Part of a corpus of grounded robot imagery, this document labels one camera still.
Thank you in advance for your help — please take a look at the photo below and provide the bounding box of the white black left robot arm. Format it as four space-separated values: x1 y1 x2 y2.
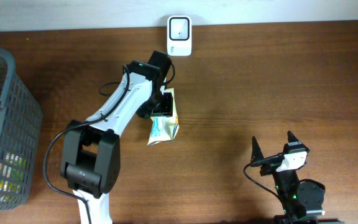
60 51 174 223

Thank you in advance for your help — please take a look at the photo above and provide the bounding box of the grey plastic mesh basket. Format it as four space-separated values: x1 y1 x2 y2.
0 49 43 212

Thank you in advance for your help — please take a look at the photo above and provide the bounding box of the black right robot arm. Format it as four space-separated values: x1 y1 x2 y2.
246 131 326 223

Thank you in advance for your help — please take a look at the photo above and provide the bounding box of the green snack bag in basket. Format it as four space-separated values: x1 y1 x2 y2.
0 152 31 204

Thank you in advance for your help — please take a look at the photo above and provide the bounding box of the yellow snack bag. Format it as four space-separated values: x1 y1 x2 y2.
147 88 180 146

